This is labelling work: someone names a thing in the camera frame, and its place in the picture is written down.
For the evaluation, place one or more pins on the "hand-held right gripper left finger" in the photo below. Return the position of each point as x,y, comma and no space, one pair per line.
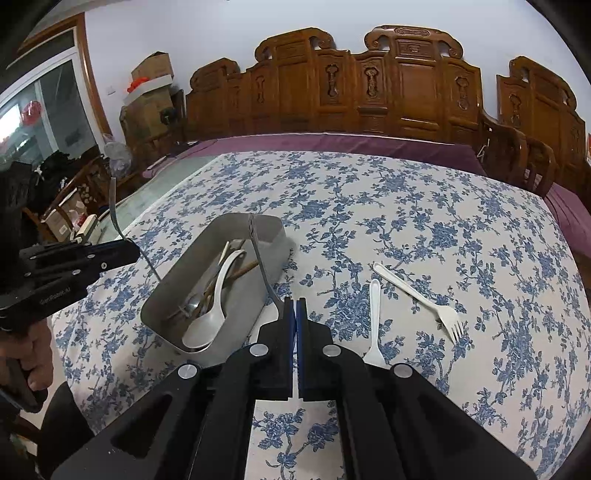
277,341

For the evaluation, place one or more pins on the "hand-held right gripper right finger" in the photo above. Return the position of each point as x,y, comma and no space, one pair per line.
301,346

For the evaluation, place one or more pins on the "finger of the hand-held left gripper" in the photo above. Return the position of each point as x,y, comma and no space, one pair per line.
60,251
78,270

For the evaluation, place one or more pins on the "large metal fork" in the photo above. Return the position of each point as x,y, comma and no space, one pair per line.
113,203

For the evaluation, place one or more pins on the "large white spoon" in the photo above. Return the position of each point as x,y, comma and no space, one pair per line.
205,330

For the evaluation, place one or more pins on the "brown wooden chopstick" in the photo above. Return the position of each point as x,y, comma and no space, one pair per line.
251,266
238,245

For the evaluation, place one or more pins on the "small metal fork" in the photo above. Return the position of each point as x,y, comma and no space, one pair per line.
261,263

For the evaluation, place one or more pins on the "small white plastic spoon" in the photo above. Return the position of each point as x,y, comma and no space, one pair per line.
375,314

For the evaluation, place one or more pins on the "metal spoon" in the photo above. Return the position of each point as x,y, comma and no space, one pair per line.
190,304

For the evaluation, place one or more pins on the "grey rectangular tray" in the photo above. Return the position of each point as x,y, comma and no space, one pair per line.
184,277

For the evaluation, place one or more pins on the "white plastic fork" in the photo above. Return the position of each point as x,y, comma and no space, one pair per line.
415,295

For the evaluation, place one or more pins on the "person's left hand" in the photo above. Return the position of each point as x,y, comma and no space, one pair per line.
30,355

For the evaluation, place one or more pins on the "wooden chair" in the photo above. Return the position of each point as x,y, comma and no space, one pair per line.
69,194

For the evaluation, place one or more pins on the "clear plastic bag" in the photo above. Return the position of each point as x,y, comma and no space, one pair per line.
115,157

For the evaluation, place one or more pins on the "glass coffee table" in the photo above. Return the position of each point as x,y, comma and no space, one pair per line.
161,189

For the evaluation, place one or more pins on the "glass sliding door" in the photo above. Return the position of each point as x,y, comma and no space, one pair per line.
51,110

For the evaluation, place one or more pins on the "blue floral tablecloth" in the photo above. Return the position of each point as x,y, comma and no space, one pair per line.
369,207

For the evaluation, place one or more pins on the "large cardboard box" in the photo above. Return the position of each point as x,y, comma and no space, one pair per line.
147,120

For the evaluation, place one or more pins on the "white box with orange items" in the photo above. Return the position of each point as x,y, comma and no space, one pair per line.
147,90

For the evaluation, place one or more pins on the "long purple seat cushion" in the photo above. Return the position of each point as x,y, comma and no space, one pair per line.
323,147

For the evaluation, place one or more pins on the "small cardboard box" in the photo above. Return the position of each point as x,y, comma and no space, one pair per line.
152,69

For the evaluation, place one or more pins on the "long carved wooden sofa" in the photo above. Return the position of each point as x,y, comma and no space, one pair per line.
346,87

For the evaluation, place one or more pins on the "wooden armchair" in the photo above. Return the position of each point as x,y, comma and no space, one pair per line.
512,152

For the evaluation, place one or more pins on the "short purple seat cushion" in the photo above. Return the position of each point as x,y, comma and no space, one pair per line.
572,212

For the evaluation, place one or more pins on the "short carved wooden sofa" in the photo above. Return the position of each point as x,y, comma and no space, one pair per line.
540,106

